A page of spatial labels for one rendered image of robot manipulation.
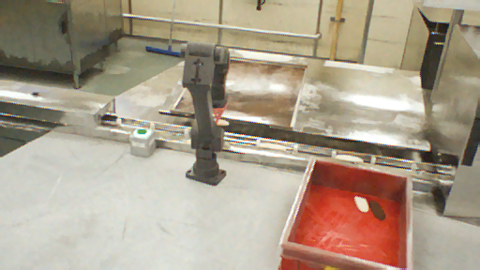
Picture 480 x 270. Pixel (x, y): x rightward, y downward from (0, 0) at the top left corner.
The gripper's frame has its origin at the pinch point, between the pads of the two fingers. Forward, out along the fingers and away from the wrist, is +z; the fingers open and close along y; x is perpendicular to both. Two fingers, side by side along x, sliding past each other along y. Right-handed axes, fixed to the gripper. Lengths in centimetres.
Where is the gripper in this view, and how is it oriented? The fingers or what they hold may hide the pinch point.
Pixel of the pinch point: (216, 120)
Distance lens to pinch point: 178.1
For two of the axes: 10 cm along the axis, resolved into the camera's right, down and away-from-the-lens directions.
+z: -0.5, 8.9, 4.5
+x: -9.7, -1.5, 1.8
